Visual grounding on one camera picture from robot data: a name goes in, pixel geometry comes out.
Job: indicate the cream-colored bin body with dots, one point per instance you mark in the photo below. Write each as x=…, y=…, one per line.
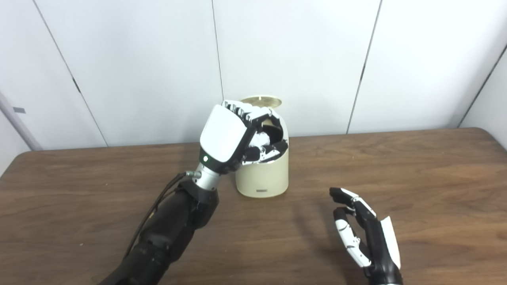
x=263, y=178

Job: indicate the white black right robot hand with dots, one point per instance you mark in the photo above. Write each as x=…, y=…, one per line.
x=378, y=245

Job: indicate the cream round bin lid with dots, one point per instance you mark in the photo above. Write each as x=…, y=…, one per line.
x=263, y=101

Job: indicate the gray corner post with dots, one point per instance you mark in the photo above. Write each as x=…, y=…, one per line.
x=18, y=122

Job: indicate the black wall panel clip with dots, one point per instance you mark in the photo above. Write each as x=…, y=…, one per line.
x=76, y=85

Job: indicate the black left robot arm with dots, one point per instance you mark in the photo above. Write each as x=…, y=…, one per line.
x=170, y=229

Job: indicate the small gray post label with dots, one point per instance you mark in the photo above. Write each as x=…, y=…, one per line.
x=19, y=110

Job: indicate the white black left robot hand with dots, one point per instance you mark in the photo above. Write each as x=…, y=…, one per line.
x=222, y=134

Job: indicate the white paper ball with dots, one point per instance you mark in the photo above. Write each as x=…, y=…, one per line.
x=260, y=139

